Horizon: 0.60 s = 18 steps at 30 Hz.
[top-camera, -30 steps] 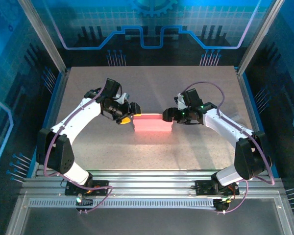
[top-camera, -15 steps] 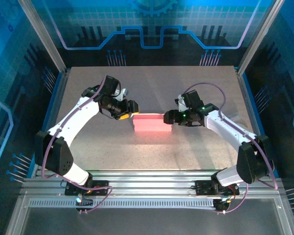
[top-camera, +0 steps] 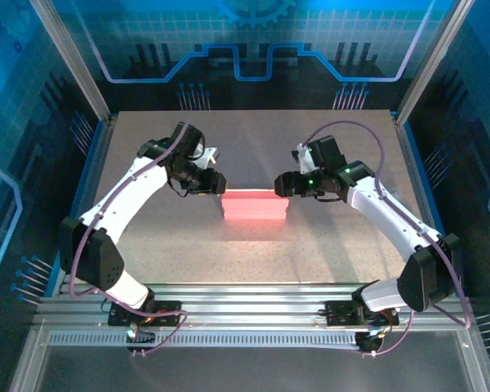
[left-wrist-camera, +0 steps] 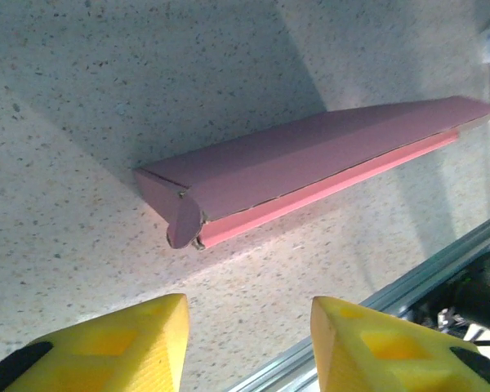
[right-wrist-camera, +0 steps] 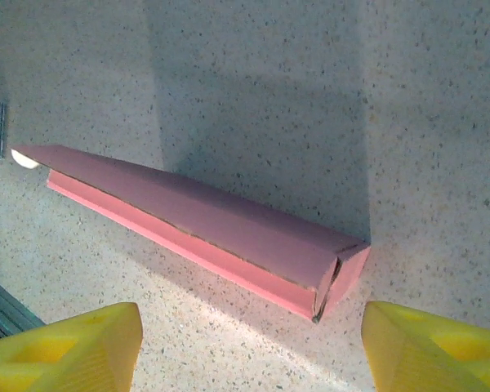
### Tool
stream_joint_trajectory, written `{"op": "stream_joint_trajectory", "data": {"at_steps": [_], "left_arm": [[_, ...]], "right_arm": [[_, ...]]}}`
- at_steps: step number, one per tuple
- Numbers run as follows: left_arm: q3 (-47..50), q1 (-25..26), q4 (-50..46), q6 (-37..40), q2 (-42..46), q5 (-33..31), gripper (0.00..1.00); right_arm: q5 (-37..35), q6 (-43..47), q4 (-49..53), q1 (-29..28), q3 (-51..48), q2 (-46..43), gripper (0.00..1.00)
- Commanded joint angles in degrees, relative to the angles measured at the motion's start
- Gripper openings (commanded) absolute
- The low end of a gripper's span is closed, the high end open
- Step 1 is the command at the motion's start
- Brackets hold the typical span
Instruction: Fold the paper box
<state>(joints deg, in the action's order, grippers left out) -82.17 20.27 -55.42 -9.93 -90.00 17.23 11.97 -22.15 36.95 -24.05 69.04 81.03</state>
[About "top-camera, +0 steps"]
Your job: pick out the pink paper box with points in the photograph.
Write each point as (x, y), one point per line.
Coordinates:
(255, 206)

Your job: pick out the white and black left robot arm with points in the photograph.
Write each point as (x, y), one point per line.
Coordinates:
(122, 196)

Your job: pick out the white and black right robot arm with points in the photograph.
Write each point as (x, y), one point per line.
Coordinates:
(392, 216)

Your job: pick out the aluminium mounting rails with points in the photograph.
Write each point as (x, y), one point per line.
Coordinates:
(249, 304)

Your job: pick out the small black connector module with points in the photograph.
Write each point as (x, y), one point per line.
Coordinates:
(145, 337)
(367, 343)

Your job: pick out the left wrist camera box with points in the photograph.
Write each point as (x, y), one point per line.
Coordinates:
(210, 157)

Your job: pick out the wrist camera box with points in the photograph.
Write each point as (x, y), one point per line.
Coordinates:
(210, 157)
(304, 161)

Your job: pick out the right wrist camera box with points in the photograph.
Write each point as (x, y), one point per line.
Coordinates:
(304, 161)

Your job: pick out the aluminium table side rail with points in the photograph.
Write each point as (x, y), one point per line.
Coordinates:
(94, 171)
(411, 171)

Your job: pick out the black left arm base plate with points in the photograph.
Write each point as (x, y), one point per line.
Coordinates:
(169, 307)

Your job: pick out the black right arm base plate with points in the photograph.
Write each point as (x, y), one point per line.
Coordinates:
(339, 312)

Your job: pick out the aluminium frame post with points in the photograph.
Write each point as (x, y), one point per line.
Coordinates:
(432, 61)
(71, 61)

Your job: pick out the aluminium lower frame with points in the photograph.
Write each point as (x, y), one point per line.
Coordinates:
(26, 361)

